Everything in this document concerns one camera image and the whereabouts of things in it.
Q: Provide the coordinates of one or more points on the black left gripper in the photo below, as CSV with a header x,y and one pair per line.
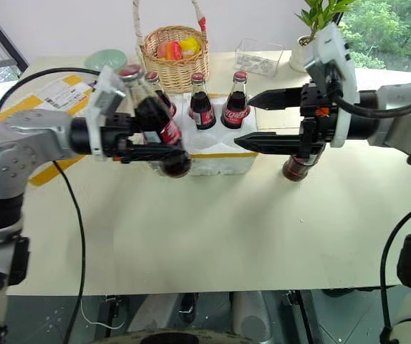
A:
x,y
117,130

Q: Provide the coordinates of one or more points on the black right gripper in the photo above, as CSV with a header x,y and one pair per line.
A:
x,y
320,125

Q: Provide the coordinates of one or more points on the glass cola bottle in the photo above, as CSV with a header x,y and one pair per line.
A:
x,y
295,170
155,114
235,107
202,107
160,95

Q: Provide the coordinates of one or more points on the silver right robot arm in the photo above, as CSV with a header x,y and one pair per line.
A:
x,y
406,129

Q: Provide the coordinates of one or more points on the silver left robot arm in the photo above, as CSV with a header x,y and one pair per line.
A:
x,y
30,132

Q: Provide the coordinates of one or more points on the white foam bottle crate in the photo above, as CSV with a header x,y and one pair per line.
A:
x,y
223,143

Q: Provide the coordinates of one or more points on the clear plastic container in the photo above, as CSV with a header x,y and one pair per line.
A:
x,y
259,57

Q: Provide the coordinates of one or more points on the green plant in white pot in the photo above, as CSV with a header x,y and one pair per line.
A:
x,y
300,53

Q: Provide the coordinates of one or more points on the pink toy fruit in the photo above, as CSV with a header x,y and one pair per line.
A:
x,y
160,51

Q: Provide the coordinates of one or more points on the orange red toy fruit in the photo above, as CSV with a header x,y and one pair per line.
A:
x,y
173,50

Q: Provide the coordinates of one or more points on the pale green bowl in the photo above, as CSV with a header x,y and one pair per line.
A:
x,y
105,59

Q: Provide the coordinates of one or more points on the yellow toy fruit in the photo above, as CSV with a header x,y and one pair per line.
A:
x,y
190,44

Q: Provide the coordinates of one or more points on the green trees outside window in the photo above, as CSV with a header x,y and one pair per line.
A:
x,y
388,28

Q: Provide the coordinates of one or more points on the grey rounded shape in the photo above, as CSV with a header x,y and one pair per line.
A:
x,y
252,315

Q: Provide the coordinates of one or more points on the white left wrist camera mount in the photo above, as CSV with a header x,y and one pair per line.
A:
x,y
105,93

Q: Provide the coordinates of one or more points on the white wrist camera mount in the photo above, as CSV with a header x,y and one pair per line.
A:
x,y
338,50
105,93

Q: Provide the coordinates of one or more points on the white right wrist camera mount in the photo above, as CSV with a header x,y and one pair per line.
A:
x,y
338,50

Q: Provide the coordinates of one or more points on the dark window frame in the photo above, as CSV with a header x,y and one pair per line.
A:
x,y
1,32

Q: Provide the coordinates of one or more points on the black table frame leg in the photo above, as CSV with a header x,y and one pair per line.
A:
x,y
304,315

